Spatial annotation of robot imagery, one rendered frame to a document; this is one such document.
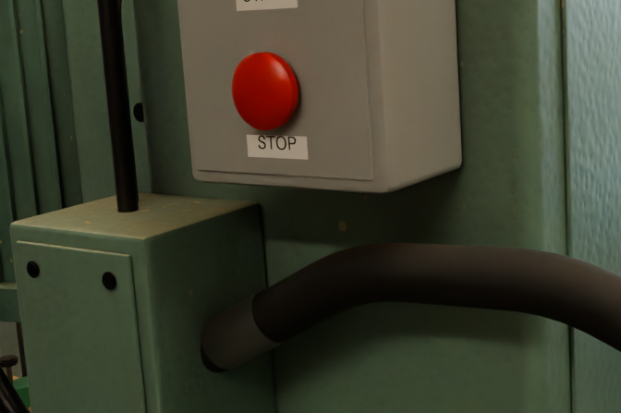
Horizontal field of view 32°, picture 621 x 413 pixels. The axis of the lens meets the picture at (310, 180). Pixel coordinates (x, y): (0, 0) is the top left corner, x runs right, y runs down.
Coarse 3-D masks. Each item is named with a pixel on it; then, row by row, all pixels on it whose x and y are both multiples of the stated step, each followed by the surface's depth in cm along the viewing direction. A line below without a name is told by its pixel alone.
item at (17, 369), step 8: (0, 328) 309; (8, 328) 311; (16, 328) 312; (0, 336) 309; (8, 336) 311; (16, 336) 313; (0, 344) 309; (8, 344) 311; (16, 344) 313; (0, 352) 309; (8, 352) 311; (16, 352) 313; (16, 368) 313; (16, 376) 314
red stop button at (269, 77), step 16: (240, 64) 42; (256, 64) 41; (272, 64) 41; (240, 80) 42; (256, 80) 41; (272, 80) 41; (288, 80) 41; (240, 96) 42; (256, 96) 41; (272, 96) 41; (288, 96) 41; (240, 112) 42; (256, 112) 41; (272, 112) 41; (288, 112) 41; (272, 128) 41
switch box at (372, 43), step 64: (192, 0) 44; (320, 0) 40; (384, 0) 39; (448, 0) 43; (192, 64) 44; (320, 64) 40; (384, 64) 39; (448, 64) 43; (192, 128) 45; (256, 128) 43; (320, 128) 41; (384, 128) 40; (448, 128) 43; (384, 192) 40
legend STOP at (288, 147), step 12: (252, 144) 43; (264, 144) 43; (276, 144) 42; (288, 144) 42; (300, 144) 42; (252, 156) 43; (264, 156) 43; (276, 156) 42; (288, 156) 42; (300, 156) 42
